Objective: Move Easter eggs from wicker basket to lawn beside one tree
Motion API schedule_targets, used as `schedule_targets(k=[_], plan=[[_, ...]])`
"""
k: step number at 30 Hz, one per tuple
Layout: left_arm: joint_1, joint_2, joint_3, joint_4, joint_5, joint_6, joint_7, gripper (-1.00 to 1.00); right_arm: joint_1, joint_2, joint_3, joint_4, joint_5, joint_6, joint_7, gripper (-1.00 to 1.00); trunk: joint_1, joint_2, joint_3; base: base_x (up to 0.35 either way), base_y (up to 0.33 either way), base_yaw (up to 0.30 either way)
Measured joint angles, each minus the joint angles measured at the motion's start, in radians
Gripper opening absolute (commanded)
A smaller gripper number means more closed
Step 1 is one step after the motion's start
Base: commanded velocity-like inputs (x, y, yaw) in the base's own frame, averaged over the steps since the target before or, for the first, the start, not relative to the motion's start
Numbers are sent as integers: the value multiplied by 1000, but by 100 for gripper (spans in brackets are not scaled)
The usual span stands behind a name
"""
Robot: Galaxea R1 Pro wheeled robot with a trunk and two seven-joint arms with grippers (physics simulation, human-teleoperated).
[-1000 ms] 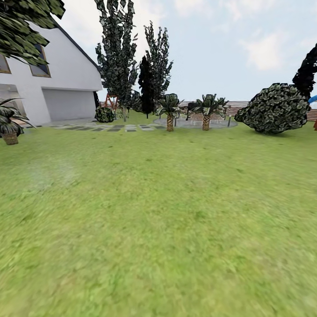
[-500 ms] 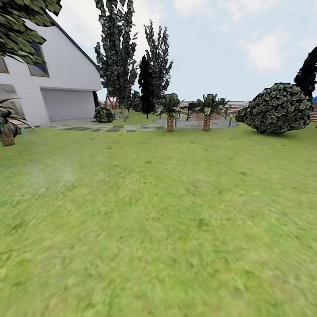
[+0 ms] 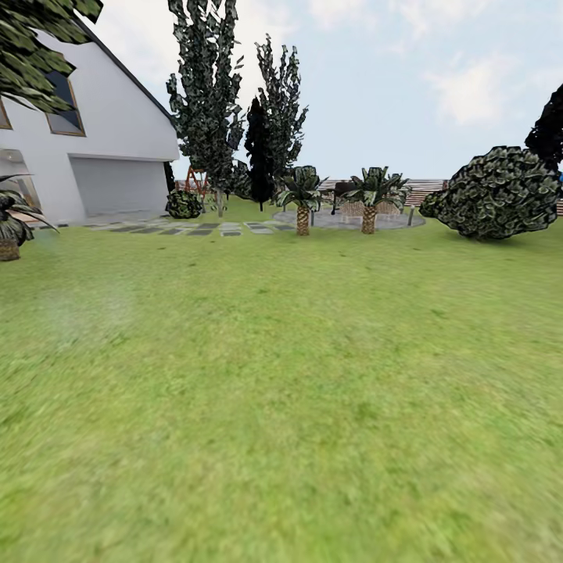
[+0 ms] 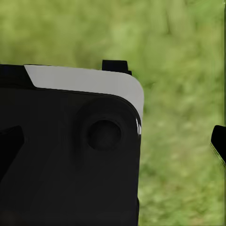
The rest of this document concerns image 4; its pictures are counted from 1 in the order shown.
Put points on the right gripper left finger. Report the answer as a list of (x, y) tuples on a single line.
[(11, 141)]

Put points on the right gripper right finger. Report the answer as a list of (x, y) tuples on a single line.
[(218, 139)]

